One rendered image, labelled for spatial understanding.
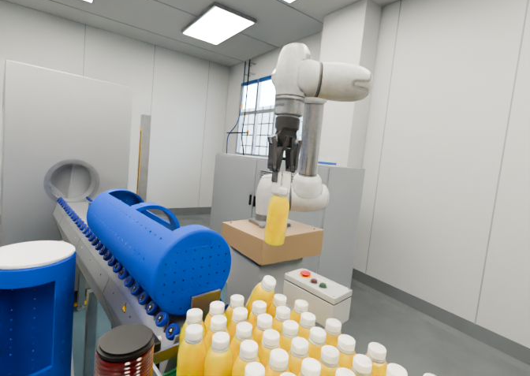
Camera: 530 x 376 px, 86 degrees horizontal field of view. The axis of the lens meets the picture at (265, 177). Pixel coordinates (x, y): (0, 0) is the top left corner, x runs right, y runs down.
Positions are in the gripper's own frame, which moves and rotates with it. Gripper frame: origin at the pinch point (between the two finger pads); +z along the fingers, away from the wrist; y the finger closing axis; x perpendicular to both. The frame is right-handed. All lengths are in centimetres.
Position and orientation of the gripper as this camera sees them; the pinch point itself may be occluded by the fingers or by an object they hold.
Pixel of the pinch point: (281, 183)
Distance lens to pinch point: 88.6
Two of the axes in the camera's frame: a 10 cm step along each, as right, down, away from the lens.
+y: -7.3, -0.1, -6.8
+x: 6.8, 1.3, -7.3
